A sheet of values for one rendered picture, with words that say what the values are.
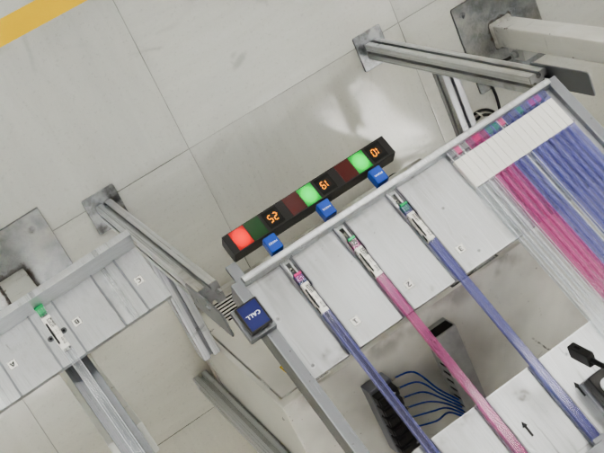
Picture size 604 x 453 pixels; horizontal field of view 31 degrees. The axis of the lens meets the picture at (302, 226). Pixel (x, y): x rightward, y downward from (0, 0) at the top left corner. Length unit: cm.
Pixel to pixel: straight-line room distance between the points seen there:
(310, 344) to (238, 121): 88
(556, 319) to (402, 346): 37
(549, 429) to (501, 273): 49
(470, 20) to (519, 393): 124
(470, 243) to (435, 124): 95
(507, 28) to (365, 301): 115
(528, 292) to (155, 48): 95
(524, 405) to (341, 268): 36
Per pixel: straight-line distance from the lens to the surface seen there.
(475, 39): 275
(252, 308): 169
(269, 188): 254
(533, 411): 174
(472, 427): 171
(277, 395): 204
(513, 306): 219
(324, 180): 185
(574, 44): 254
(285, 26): 249
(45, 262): 239
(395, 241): 180
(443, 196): 184
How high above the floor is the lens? 225
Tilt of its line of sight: 60 degrees down
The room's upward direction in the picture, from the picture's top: 119 degrees clockwise
